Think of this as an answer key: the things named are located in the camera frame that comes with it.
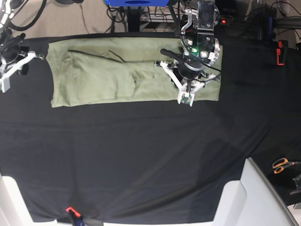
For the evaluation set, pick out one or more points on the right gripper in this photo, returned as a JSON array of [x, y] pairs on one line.
[[13, 57]]

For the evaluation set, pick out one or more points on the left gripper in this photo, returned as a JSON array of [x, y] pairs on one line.
[[190, 70]]

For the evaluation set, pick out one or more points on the light green T-shirt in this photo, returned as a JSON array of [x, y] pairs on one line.
[[91, 71]]

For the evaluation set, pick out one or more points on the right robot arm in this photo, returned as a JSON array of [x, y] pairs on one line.
[[7, 13]]

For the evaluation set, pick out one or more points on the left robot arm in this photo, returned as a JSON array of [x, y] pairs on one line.
[[195, 25]]

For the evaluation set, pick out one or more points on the black table cloth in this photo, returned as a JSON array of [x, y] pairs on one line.
[[153, 162]]

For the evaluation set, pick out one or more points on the black power strip red light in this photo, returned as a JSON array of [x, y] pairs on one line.
[[226, 20]]

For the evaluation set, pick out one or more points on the white power strip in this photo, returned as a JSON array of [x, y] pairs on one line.
[[156, 18]]

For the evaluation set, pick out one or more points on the black metal stand pole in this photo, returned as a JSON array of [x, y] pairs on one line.
[[133, 18]]

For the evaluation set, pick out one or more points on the red black clamp right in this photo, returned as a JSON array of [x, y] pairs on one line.
[[281, 52]]

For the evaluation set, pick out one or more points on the blue clamp bar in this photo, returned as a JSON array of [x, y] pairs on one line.
[[267, 28]]

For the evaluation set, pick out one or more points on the blue box on stand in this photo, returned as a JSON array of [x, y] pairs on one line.
[[137, 3]]

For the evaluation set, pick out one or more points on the white bin right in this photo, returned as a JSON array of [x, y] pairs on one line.
[[252, 201]]

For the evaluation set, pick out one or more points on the white bin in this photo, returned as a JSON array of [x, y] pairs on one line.
[[13, 211], [252, 201]]

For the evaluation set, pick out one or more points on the white bin left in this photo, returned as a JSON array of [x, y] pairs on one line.
[[13, 211]]

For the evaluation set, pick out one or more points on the red blue clamp front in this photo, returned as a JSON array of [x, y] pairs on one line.
[[75, 218]]

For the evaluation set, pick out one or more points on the orange handled scissors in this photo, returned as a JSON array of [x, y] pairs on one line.
[[283, 163]]

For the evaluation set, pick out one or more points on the black metal bracket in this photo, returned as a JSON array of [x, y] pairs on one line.
[[297, 182]]

